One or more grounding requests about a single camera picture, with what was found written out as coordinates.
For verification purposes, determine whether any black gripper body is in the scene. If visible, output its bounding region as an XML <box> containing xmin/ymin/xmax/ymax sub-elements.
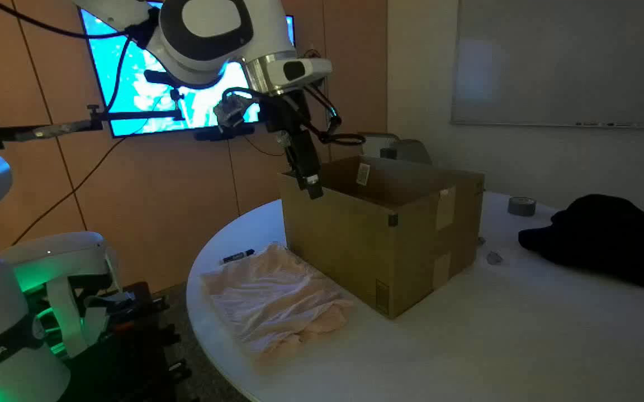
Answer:
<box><xmin>260</xmin><ymin>89</ymin><xmax>325</xmax><ymax>182</ymax></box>

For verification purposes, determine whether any cream cloth towel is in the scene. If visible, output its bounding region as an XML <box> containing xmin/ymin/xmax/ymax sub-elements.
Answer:
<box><xmin>201</xmin><ymin>240</ymin><xmax>357</xmax><ymax>362</ymax></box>

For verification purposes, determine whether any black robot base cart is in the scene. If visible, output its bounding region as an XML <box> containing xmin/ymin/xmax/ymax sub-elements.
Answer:
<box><xmin>34</xmin><ymin>277</ymin><xmax>192</xmax><ymax>402</ymax></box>

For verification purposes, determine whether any open cardboard box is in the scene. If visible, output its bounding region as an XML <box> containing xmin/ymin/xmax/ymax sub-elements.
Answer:
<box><xmin>280</xmin><ymin>153</ymin><xmax>488</xmax><ymax>322</ymax></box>

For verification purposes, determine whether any grey office chair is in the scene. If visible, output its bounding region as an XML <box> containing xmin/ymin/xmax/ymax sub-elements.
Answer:
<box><xmin>355</xmin><ymin>130</ymin><xmax>434</xmax><ymax>168</ymax></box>

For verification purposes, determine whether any grey tape roll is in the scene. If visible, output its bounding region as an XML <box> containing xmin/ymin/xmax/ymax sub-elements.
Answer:
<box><xmin>506</xmin><ymin>194</ymin><xmax>538</xmax><ymax>218</ymax></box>

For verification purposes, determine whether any black cloth bundle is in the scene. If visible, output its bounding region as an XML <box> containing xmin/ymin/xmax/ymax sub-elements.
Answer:
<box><xmin>517</xmin><ymin>192</ymin><xmax>644</xmax><ymax>298</ymax></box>

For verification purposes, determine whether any wall-mounted TV screen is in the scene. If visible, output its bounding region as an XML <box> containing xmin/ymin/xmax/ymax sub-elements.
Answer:
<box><xmin>78</xmin><ymin>7</ymin><xmax>300</xmax><ymax>140</ymax></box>

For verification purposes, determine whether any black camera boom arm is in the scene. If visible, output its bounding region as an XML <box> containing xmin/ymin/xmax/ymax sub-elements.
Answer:
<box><xmin>0</xmin><ymin>102</ymin><xmax>191</xmax><ymax>151</ymax></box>

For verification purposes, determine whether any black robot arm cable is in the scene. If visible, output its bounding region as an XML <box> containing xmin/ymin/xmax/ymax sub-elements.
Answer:
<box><xmin>0</xmin><ymin>0</ymin><xmax>160</xmax><ymax>113</ymax></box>

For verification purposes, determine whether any wall whiteboard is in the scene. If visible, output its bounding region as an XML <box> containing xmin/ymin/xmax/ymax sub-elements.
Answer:
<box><xmin>450</xmin><ymin>0</ymin><xmax>644</xmax><ymax>133</ymax></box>

